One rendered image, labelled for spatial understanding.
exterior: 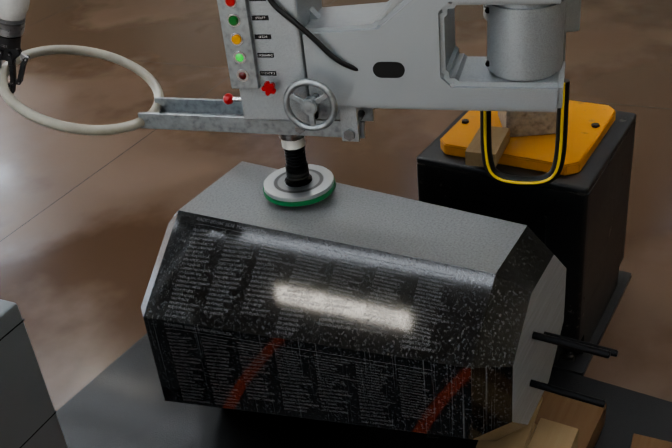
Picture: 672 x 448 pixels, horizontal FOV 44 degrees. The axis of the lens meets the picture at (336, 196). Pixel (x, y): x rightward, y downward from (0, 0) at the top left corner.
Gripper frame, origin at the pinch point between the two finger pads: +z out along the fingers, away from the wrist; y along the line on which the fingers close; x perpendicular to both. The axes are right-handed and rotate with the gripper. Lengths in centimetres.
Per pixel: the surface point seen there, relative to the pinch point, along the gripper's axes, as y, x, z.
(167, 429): 74, -40, 93
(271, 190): 85, -23, -4
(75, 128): 26.9, -23.5, -8.9
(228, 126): 68, -18, -19
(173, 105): 51, -2, -11
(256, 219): 83, -31, 2
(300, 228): 95, -37, -4
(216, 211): 71, -24, 7
